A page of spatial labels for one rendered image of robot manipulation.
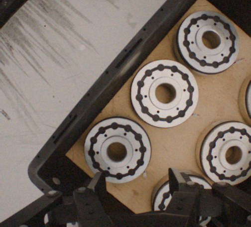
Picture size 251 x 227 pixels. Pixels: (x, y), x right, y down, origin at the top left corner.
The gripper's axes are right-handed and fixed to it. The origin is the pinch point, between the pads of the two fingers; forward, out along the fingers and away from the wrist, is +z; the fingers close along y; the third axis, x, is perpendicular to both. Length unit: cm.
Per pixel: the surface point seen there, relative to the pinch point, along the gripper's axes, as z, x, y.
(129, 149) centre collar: 13.4, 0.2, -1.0
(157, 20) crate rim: 7.1, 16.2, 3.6
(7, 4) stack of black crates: 61, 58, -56
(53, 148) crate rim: 7.1, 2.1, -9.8
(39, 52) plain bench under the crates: 30.2, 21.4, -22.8
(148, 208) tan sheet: 17.1, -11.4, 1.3
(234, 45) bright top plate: 13.9, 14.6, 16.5
